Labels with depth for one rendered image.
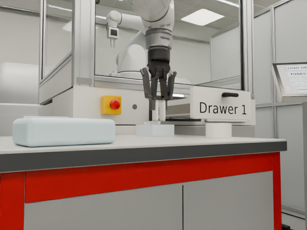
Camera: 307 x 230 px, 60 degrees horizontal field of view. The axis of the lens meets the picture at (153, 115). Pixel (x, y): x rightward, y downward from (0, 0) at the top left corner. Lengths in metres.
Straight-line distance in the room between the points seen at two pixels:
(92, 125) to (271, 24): 2.81
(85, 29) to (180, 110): 0.48
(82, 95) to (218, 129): 0.55
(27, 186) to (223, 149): 0.36
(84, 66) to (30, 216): 0.73
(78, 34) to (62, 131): 0.70
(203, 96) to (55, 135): 0.62
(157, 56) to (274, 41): 2.30
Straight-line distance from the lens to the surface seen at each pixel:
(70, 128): 0.44
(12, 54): 4.36
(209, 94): 0.96
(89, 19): 1.13
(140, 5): 0.77
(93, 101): 1.05
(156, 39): 0.88
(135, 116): 1.12
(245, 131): 1.55
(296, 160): 2.84
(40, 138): 0.42
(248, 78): 1.59
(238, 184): 0.63
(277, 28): 3.10
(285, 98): 1.68
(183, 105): 0.97
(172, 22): 0.91
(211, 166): 0.56
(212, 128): 0.73
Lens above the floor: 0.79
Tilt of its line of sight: 3 degrees up
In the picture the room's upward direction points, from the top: straight up
